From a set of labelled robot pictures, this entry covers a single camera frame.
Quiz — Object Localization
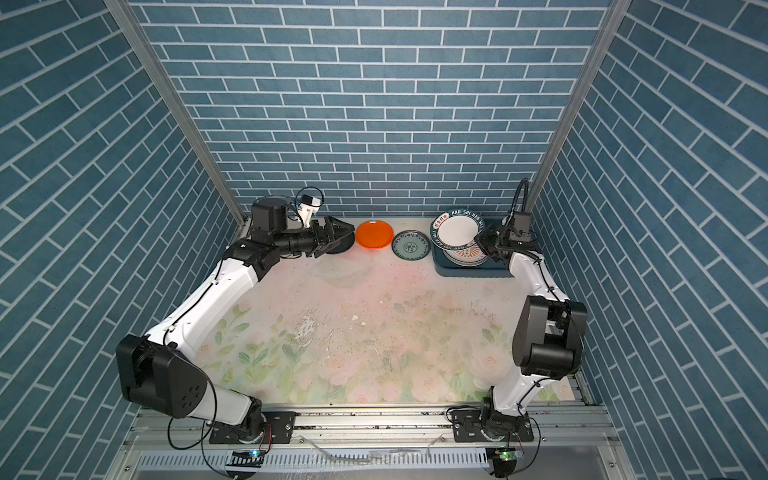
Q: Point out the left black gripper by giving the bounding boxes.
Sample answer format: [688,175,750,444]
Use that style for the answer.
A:
[270,216,352,258]

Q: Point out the green rim plate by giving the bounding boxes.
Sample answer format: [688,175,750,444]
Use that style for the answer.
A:
[430,208,486,251]

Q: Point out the aluminium rail frame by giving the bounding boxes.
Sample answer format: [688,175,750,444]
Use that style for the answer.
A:
[106,402,634,479]

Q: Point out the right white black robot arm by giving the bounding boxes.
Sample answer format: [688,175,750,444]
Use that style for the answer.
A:
[475,227,588,421]

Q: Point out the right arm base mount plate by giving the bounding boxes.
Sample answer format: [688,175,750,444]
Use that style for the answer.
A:
[445,408,534,443]

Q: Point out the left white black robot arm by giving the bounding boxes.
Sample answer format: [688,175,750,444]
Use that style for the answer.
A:
[115,195,355,426]

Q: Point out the teal plastic bin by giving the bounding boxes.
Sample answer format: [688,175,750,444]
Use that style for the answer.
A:
[432,242,513,278]

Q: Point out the orange sunburst plate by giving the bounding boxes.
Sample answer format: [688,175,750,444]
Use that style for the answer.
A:
[444,244,488,267]

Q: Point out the black plate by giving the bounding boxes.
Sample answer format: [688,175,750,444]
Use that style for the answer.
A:
[326,231,355,255]

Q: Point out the small blue patterned plate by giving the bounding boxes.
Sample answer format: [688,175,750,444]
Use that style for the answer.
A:
[391,230,431,261]

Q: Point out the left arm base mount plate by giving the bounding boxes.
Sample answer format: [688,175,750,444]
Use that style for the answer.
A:
[209,411,296,445]

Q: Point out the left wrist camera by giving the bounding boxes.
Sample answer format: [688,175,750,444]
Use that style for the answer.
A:
[296,193,324,228]

